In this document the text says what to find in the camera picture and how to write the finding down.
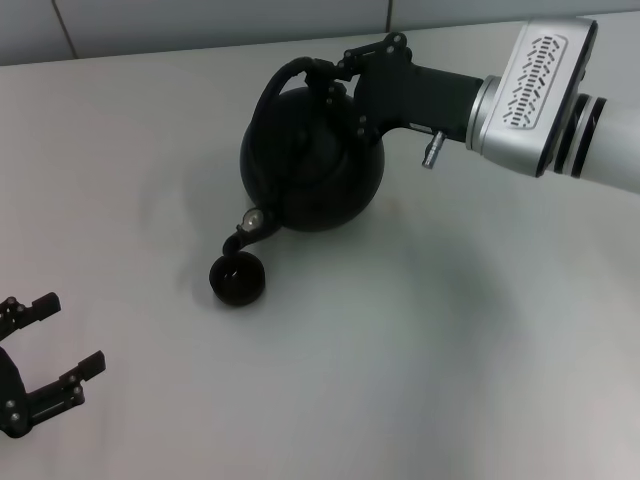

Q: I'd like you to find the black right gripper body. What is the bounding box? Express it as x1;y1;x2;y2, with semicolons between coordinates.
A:
352;47;484;141

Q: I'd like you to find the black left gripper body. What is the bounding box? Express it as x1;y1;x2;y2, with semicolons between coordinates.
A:
0;345;34;440

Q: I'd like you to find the black round teapot with handle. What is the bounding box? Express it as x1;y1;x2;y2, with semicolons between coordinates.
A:
221;56;388;261

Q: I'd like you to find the small dark brown teacup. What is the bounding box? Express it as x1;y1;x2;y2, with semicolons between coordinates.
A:
208;251;267;307

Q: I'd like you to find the right arm cable with plug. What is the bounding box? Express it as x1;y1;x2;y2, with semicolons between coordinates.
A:
421;130;447;169

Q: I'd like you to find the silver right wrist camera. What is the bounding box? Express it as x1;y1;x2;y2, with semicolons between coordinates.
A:
482;17;599;179

